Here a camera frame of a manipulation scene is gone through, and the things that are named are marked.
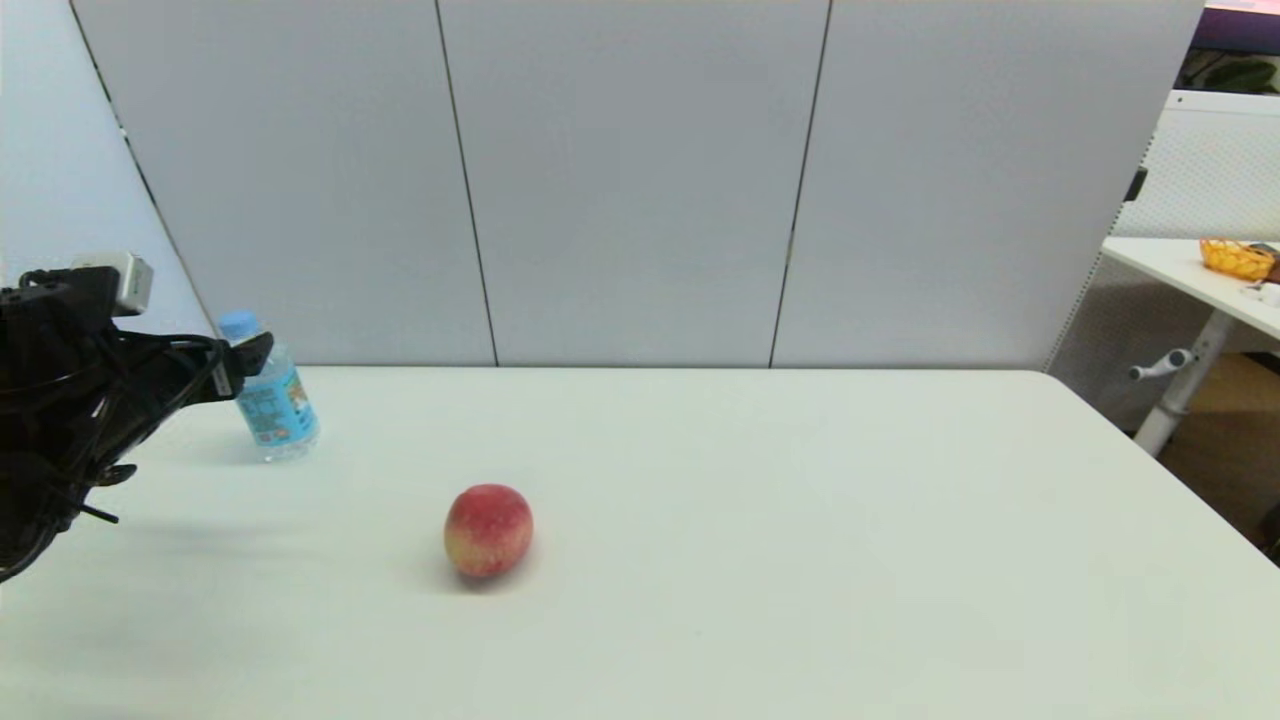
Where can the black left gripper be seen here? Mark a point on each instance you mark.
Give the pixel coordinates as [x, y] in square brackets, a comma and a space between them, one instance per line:
[160, 380]

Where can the clear soda water bottle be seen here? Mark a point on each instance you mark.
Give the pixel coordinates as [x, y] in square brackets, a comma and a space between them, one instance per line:
[282, 412]

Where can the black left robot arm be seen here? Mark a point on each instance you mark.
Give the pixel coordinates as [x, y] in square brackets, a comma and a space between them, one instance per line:
[35, 420]

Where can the red yellow peach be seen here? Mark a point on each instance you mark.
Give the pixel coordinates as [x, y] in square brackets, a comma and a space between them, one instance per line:
[488, 530]

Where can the black partition clip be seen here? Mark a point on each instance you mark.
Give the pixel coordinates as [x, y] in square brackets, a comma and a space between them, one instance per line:
[1135, 186]

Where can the white side table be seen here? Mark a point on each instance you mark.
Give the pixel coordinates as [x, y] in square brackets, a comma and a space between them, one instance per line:
[1170, 262]

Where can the white perforated panel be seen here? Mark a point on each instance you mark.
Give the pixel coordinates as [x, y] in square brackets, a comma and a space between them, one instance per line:
[1210, 170]

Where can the brown item on side table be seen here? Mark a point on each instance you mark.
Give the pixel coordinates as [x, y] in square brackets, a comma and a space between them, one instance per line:
[1274, 268]

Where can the green plant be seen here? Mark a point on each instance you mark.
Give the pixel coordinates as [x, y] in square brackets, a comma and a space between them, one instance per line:
[1240, 75]

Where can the dark purple board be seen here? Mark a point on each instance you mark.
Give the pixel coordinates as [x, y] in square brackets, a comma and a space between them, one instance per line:
[1240, 30]

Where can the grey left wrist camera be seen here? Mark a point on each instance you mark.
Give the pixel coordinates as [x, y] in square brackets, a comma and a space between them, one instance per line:
[128, 282]

